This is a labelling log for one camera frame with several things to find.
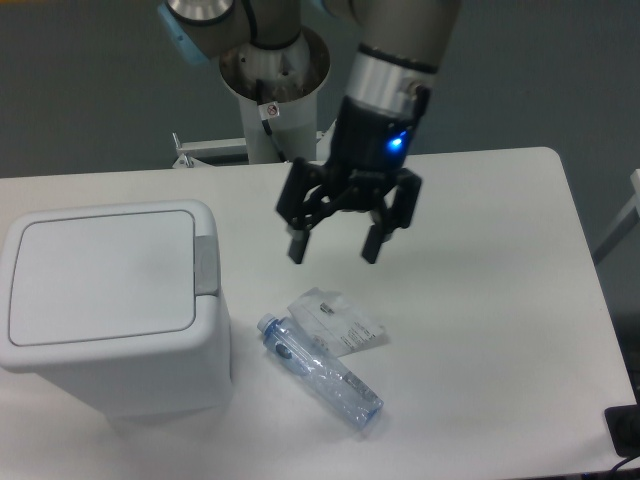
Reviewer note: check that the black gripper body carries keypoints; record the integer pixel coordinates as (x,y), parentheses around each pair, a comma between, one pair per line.
(366,160)

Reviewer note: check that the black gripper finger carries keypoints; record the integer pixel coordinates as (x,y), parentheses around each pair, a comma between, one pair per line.
(392,201)
(311,193)

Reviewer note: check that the white plastic trash can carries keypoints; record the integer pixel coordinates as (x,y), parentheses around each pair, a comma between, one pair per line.
(121,306)

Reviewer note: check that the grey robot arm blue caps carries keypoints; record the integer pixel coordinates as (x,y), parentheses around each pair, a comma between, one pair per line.
(394,68)

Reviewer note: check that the clear plastic bag with label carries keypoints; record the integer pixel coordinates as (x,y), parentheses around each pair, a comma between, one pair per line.
(336,323)

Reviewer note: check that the crushed clear plastic bottle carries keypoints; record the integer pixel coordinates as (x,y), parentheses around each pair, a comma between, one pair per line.
(320,370)

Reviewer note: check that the black device at table edge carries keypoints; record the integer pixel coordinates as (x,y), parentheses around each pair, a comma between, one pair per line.
(623,426)

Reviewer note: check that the white frame at right edge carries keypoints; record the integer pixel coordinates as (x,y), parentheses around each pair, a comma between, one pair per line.
(621,224)

